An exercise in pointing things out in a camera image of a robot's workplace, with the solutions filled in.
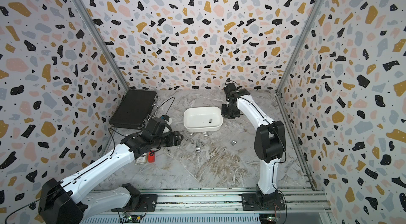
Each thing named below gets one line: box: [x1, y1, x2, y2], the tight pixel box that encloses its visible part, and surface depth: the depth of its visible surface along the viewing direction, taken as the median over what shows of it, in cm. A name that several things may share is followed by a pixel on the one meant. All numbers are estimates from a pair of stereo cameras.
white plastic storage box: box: [182, 106, 224, 133], surface depth 106 cm
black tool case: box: [108, 89, 159, 130], surface depth 108 cm
